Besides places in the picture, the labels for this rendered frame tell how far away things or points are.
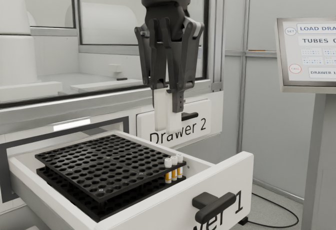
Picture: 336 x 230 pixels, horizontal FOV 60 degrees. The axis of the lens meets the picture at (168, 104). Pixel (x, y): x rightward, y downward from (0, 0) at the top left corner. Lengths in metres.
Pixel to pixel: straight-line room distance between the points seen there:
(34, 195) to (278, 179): 2.04
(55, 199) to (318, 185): 1.08
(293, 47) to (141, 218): 0.95
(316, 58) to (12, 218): 1.02
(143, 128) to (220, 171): 0.35
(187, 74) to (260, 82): 1.87
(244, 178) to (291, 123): 1.72
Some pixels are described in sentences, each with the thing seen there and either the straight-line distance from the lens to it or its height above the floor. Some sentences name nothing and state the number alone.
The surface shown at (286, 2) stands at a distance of 2.20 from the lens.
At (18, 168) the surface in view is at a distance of 0.57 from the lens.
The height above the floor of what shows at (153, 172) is 0.90.
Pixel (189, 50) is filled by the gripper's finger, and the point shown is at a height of 1.09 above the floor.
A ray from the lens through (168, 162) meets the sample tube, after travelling 0.50.
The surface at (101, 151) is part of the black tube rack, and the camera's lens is 0.58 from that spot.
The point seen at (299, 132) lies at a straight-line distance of 2.19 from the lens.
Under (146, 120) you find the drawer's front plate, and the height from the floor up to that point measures 0.91.
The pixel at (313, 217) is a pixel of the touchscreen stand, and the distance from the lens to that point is 1.40.
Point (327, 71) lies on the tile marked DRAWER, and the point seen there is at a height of 1.01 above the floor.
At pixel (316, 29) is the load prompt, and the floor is 1.15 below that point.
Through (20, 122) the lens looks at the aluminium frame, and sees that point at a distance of 0.60.
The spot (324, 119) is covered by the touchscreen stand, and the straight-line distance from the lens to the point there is 1.25.
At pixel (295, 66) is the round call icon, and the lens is 1.12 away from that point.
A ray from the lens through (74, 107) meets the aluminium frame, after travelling 0.63.
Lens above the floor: 1.11
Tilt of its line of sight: 12 degrees down
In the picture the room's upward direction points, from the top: straight up
